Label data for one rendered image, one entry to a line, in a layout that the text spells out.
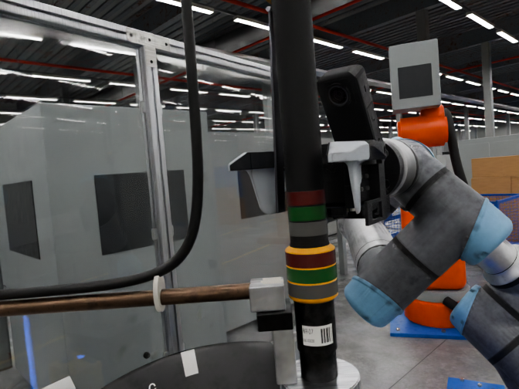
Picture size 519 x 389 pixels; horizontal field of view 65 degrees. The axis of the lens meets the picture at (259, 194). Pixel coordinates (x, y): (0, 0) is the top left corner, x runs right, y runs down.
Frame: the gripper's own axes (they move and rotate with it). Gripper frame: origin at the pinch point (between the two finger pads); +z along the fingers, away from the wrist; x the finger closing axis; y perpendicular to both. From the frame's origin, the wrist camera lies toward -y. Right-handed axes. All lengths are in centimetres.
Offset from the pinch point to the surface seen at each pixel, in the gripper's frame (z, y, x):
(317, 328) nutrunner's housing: -1.5, 14.7, -1.3
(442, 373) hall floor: -293, 167, 60
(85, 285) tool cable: 8.7, 10.0, 15.7
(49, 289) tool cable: 10.5, 10.1, 18.4
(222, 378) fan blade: -7.2, 25.8, 15.6
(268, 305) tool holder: 0.5, 12.6, 2.1
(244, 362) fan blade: -10.3, 25.0, 14.7
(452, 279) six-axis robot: -381, 117, 68
